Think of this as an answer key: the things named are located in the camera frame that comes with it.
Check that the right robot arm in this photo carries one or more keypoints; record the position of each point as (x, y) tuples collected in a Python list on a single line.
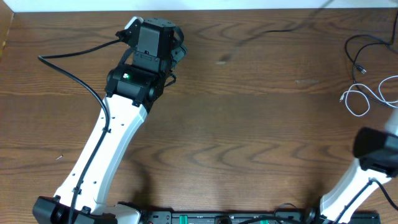
[(374, 164)]

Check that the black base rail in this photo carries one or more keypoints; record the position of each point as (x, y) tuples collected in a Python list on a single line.
[(281, 215)]

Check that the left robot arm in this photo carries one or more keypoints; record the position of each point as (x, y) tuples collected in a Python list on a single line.
[(154, 47)]

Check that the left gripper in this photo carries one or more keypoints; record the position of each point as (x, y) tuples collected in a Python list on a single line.
[(181, 51)]

